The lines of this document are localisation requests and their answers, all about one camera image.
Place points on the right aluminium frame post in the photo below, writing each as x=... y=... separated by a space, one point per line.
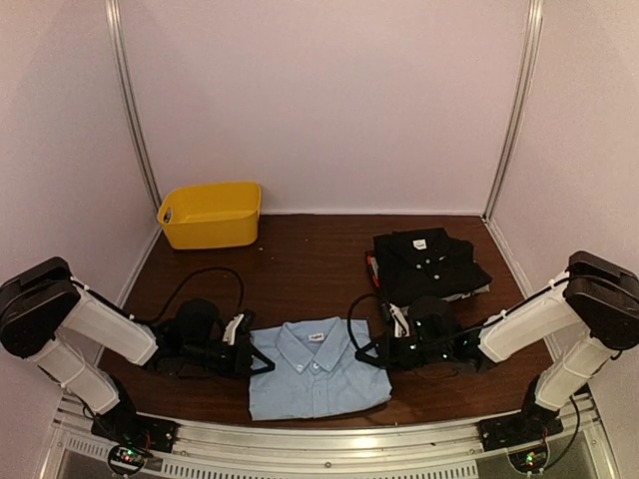
x=528 y=59

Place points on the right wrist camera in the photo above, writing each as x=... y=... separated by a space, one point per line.
x=395 y=321

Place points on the aluminium frame post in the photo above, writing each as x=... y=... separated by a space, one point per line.
x=132 y=116
x=528 y=59

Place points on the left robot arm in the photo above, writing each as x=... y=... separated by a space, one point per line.
x=41 y=303

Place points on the light blue long sleeve shirt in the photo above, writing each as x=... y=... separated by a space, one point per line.
x=316 y=372

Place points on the left aluminium frame post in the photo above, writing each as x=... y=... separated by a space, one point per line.
x=132 y=116

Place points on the grey shirt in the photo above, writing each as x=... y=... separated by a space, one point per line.
x=465 y=295

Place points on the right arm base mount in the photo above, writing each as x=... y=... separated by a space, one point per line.
x=515 y=429

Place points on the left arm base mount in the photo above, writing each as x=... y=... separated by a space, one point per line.
x=144 y=433

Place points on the yellow plastic basket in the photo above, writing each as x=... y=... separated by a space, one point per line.
x=211 y=216

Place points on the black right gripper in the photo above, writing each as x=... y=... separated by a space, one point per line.
x=386 y=356

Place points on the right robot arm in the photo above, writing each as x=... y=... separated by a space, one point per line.
x=592 y=291

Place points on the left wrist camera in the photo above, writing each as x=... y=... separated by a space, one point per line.
x=240 y=325

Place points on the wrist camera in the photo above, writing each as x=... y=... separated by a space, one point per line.
x=395 y=321
x=240 y=325

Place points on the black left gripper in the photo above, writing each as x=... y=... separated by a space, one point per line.
x=241 y=364

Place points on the aluminium front rail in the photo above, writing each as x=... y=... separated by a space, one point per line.
x=450 y=449

